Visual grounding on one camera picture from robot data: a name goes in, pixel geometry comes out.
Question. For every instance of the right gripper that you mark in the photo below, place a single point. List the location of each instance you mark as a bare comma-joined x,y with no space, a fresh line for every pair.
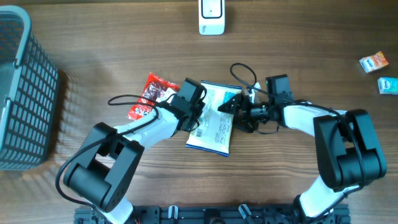
249,125

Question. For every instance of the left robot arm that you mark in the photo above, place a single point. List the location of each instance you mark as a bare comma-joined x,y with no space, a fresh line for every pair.
100,172

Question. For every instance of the small orange box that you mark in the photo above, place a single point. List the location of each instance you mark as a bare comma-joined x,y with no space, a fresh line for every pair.
373,62

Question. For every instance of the yellow snack bag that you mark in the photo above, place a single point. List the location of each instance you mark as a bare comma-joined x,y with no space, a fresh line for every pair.
214,131

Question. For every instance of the teal white packet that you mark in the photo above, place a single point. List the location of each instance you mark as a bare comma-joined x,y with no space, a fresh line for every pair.
388,85

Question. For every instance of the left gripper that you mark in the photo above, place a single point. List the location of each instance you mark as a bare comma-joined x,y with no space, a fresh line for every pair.
200,107

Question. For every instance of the white barcode scanner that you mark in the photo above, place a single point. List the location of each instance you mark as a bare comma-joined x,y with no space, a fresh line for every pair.
211,17

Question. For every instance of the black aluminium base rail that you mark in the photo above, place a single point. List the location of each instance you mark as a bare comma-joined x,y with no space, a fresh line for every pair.
271,213

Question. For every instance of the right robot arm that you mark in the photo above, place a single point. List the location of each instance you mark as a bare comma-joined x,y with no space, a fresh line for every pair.
349,155

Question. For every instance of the red Hacks candy bag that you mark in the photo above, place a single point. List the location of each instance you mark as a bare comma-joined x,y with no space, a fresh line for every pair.
152,90

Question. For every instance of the dark grey mesh basket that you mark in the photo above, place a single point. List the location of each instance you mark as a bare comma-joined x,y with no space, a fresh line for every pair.
29,88

